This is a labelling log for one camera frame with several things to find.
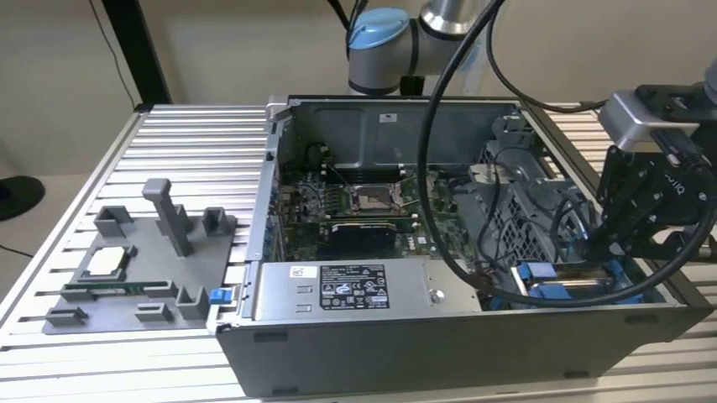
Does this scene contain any silver CPU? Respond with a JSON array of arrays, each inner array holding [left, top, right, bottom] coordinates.
[[87, 249, 125, 276]]

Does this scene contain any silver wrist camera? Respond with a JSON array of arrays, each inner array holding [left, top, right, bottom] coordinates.
[[597, 91, 702, 151]]

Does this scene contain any black RAM slots bank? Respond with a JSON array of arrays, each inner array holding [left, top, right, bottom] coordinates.
[[322, 163, 409, 184]]

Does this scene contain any black graphics card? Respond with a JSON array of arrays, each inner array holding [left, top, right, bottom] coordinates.
[[322, 221, 401, 259]]

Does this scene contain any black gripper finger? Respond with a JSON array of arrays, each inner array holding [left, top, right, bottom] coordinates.
[[581, 212, 645, 264], [616, 228, 705, 260]]

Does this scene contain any dark grey PC case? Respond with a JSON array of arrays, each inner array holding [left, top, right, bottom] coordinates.
[[206, 94, 716, 400]]

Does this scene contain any grey perforated disk bay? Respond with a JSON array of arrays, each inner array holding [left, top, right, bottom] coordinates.
[[451, 138, 601, 270]]

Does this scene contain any blue bay carrier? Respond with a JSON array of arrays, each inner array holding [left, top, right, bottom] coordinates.
[[529, 283, 646, 306]]

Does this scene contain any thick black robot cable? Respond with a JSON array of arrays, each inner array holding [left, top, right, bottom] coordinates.
[[417, 0, 717, 310]]

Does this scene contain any CPU socket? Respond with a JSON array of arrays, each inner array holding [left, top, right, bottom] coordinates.
[[346, 181, 406, 216]]

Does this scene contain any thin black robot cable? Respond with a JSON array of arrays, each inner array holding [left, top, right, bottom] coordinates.
[[483, 0, 610, 113]]

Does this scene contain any hard disk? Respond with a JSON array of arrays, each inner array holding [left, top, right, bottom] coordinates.
[[514, 259, 641, 291]]

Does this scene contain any blue disk wire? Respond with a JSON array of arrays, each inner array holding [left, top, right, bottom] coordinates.
[[563, 224, 595, 255]]

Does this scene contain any green motherboard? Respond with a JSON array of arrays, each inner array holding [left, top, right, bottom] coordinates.
[[276, 165, 490, 264]]

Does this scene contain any thin black wall cable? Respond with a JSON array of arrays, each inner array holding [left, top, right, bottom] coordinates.
[[87, 0, 144, 111]]

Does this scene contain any black upright post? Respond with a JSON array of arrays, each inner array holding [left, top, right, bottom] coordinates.
[[100, 0, 172, 107]]

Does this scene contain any grey parts rack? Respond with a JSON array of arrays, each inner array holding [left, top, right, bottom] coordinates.
[[41, 177, 243, 337]]

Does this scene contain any black wire bundle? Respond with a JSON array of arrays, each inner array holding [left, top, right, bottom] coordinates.
[[477, 144, 598, 270]]

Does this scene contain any black round stand foot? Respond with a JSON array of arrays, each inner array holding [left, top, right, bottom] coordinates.
[[0, 175, 47, 222]]

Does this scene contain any silver power supply unit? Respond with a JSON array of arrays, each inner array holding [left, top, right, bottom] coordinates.
[[252, 259, 483, 321]]

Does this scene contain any green RAM stick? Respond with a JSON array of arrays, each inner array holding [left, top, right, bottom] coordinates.
[[63, 283, 172, 296]]

